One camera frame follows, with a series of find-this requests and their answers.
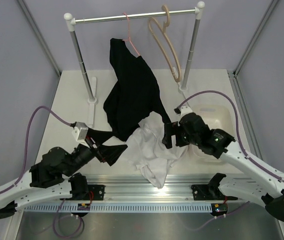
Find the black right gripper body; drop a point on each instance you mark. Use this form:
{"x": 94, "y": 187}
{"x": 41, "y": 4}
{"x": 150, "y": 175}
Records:
{"x": 182, "y": 138}

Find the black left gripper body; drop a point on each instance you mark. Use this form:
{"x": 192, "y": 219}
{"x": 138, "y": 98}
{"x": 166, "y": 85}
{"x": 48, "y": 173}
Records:
{"x": 95, "y": 151}

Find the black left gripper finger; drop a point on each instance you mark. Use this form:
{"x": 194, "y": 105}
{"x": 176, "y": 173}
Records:
{"x": 110, "y": 154}
{"x": 98, "y": 137}

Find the white t shirt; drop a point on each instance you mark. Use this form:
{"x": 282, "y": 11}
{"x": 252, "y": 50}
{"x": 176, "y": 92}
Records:
{"x": 149, "y": 155}

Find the beige wooden hanger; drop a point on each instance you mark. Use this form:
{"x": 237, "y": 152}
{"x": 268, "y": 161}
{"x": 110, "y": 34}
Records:
{"x": 159, "y": 33}

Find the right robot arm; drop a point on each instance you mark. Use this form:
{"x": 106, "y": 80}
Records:
{"x": 267, "y": 187}

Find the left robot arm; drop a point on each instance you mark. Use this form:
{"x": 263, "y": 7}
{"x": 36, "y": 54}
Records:
{"x": 56, "y": 176}

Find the black t shirt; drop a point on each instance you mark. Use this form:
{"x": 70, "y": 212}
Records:
{"x": 135, "y": 94}

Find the white plastic bin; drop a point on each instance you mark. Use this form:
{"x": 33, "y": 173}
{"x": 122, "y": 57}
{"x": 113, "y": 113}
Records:
{"x": 216, "y": 117}

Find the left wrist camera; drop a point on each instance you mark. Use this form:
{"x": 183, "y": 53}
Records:
{"x": 79, "y": 132}

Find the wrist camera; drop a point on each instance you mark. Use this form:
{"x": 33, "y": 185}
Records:
{"x": 183, "y": 110}
{"x": 79, "y": 132}

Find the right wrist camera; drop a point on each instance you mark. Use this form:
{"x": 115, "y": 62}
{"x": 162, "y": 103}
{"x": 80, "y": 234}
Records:
{"x": 183, "y": 110}

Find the aluminium rail base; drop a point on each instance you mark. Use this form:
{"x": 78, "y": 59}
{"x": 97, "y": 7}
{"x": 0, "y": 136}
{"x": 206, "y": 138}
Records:
{"x": 110, "y": 189}

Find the white slotted cable duct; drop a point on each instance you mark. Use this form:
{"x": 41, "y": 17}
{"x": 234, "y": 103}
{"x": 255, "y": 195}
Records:
{"x": 122, "y": 208}

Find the pink wire hanger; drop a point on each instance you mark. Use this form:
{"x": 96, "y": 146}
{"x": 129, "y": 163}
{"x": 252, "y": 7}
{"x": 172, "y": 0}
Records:
{"x": 128, "y": 39}

